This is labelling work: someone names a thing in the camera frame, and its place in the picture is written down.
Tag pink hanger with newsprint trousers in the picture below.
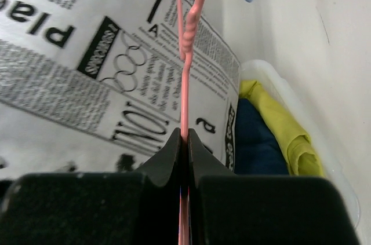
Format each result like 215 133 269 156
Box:
177 0 205 244

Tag navy blue denim trousers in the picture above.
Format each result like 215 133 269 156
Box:
234 98 289 175

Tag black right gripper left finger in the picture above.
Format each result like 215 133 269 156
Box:
1 129 181 244

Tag yellow trousers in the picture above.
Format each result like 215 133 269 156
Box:
239 80 325 177

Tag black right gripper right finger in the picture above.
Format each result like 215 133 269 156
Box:
188 130 359 244

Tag newsprint patterned trousers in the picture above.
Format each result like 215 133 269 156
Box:
1 0 241 180

